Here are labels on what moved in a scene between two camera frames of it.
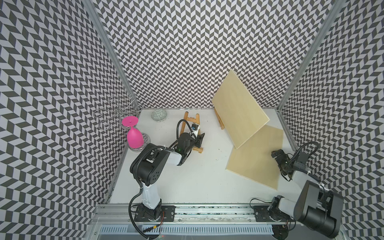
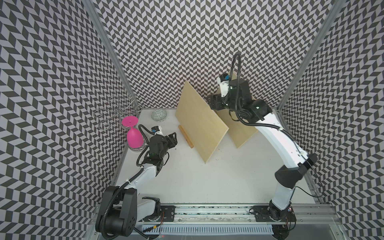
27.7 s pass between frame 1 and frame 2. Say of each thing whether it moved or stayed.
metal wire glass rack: stayed
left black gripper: moved
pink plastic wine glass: stayed
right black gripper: moved
